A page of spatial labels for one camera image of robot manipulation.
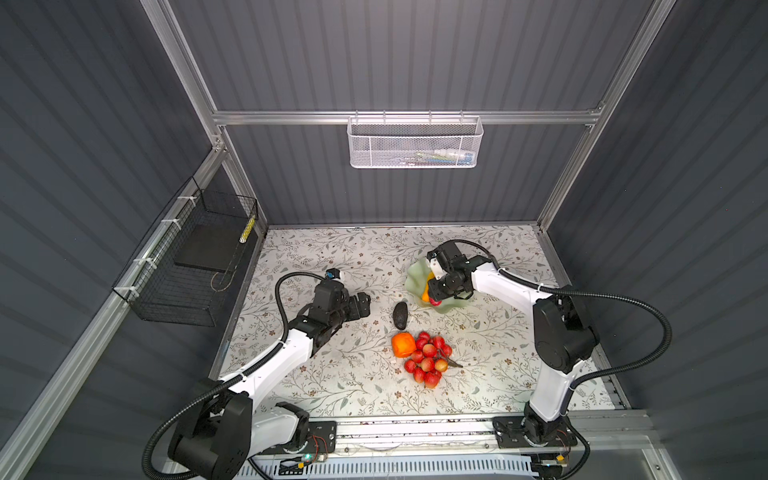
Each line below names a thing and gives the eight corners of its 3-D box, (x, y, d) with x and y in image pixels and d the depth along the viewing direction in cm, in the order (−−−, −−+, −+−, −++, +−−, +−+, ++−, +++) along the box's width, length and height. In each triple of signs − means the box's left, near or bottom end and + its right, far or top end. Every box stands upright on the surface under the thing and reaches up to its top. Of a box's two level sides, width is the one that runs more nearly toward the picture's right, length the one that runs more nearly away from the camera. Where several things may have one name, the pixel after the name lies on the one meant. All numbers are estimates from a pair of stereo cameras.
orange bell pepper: (391, 359, 88) (391, 352, 84) (391, 340, 92) (391, 332, 87) (415, 359, 88) (416, 352, 84) (414, 340, 92) (415, 332, 87)
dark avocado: (393, 329, 94) (393, 325, 91) (393, 306, 99) (393, 301, 97) (407, 329, 94) (408, 325, 91) (406, 306, 99) (407, 301, 97)
